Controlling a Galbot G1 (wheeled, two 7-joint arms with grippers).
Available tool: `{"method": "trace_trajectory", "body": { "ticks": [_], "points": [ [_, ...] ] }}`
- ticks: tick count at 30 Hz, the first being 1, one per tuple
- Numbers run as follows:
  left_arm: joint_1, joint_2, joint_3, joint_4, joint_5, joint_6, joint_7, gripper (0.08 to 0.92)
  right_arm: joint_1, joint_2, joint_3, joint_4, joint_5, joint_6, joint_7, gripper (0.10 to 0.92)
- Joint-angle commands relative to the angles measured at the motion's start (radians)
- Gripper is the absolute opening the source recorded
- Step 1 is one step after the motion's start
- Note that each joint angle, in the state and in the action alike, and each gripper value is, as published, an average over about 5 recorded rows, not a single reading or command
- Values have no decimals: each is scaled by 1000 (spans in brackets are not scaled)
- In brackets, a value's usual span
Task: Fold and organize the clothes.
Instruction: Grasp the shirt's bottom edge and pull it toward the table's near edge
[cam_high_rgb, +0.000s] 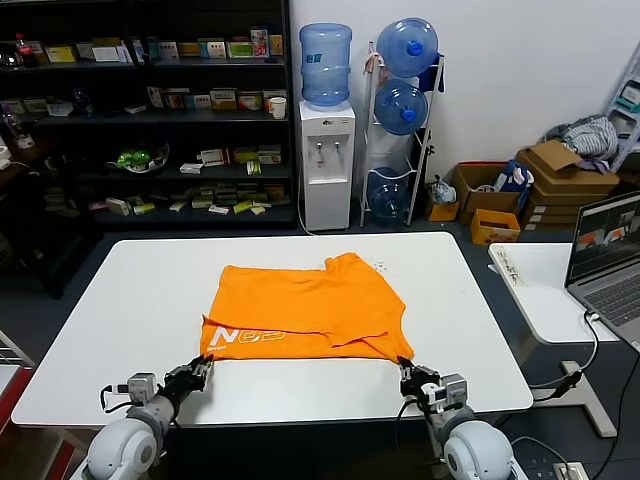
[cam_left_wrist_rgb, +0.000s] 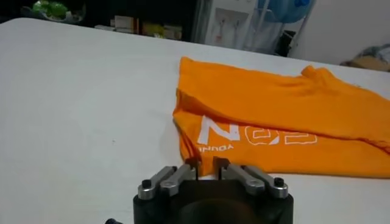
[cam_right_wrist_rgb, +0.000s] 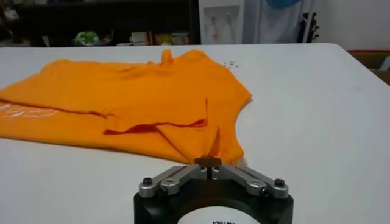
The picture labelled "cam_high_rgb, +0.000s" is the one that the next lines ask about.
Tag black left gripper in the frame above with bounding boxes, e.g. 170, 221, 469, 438
162, 353, 216, 404

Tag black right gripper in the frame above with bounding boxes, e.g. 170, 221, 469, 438
398, 355, 444, 401

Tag orange t-shirt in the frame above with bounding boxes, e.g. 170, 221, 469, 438
199, 252, 416, 362

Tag pile of grey clothes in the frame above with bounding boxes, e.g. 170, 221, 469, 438
544, 113, 621, 174

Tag white side table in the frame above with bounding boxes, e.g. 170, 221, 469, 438
486, 241, 621, 439

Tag orange cardboard box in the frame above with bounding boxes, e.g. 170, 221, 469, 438
469, 207, 522, 246

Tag crumpled plastic bag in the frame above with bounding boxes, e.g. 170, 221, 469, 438
428, 174, 458, 205

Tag white power strip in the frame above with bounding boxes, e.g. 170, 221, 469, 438
551, 460, 587, 480

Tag red framed cart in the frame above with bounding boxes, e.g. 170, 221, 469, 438
0, 326, 37, 440

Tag open cardboard box red rim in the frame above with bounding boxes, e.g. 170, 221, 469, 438
451, 160, 523, 226

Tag white water dispenser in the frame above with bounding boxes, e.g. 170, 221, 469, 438
298, 100, 357, 232

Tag grey laptop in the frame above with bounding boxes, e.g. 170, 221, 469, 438
564, 190, 640, 351

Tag bowl with green toys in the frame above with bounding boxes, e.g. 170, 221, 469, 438
105, 140, 171, 177

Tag blue bag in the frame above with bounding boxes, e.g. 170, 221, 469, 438
494, 158, 535, 210

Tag stacked flat cardboard boxes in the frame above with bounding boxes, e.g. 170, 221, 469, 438
520, 167, 621, 232

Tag black shelving unit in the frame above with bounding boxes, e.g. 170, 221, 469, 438
0, 0, 297, 231

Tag cardboard box with open flap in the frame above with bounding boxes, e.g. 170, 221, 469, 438
515, 139, 584, 175

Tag white jug rack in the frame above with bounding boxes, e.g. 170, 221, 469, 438
359, 41, 447, 228

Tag yellow medicine box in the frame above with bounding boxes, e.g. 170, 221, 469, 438
209, 87, 238, 111

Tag beige box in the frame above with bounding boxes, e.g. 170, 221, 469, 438
262, 88, 288, 113

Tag dark blue bottle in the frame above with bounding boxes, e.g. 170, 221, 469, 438
73, 87, 95, 119

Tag dark blue cloth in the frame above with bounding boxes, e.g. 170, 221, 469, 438
418, 52, 446, 93

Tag clear plastic bottle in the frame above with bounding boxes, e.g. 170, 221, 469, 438
1, 111, 26, 145

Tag pink rag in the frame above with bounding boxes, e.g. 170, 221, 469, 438
363, 47, 389, 84

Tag blue water jug with label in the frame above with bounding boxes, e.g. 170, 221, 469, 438
298, 22, 353, 112

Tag pink colourful box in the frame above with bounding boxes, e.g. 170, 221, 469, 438
250, 27, 270, 58

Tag dark glass teapot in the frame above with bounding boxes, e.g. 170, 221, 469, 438
0, 41, 24, 68

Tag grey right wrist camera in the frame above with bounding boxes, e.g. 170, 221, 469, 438
422, 373, 470, 415

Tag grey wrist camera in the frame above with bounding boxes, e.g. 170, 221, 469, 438
422, 373, 470, 415
112, 372, 157, 405

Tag black right camera cable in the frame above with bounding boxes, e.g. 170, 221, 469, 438
396, 394, 432, 454

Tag black camera cable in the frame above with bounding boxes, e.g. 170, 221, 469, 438
99, 383, 132, 414
396, 394, 432, 454

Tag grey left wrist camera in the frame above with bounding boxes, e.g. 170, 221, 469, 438
112, 372, 157, 405

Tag black left camera cable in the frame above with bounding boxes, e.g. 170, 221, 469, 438
99, 383, 132, 414

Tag grey floor cable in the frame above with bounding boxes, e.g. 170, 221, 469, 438
510, 435, 566, 466

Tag white laptop cable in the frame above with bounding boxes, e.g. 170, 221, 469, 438
530, 309, 601, 401

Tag black floor cable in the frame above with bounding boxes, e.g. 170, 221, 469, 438
586, 318, 632, 480

